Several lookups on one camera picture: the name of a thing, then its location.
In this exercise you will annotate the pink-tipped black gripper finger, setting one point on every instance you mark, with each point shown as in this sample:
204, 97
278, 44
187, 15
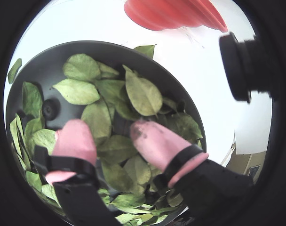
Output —
73, 139
157, 143

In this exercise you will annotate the dark blueberry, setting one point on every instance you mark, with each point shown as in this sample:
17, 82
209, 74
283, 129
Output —
50, 109

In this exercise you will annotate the black round bowl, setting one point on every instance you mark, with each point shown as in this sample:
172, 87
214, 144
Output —
51, 61

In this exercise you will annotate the red ribbed bowl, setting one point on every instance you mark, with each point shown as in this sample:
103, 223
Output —
171, 14

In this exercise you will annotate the large green leaf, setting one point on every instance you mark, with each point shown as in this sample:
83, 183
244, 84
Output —
143, 94

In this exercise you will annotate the narrow green leaf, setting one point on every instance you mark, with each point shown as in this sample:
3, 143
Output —
14, 70

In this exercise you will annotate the pointed green leaf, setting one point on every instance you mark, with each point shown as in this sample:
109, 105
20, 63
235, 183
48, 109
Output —
146, 50

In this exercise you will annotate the black round lens housing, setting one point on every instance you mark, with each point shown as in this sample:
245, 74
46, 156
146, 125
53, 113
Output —
239, 66

